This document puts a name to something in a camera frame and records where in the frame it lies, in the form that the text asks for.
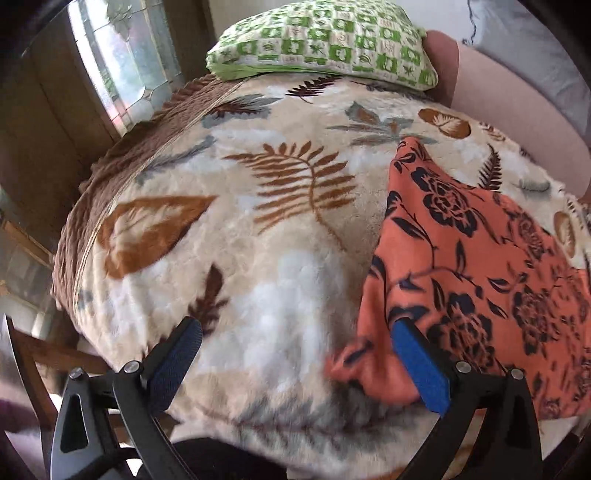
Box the green patterned pillow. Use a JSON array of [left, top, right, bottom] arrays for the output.
[[206, 1, 439, 92]]

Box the orange floral garment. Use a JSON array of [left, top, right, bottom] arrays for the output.
[[325, 137, 590, 420]]

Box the beige leaf-print blanket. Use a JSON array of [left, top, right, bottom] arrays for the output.
[[53, 74, 590, 479]]

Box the wooden chair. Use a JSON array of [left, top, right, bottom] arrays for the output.
[[0, 313, 181, 480]]

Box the frosted glass window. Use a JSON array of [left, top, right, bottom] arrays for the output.
[[67, 0, 184, 135]]

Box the pink bolster pillow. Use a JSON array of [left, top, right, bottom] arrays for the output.
[[423, 30, 590, 203]]

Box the grey cloth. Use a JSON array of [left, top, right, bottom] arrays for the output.
[[464, 0, 590, 143]]

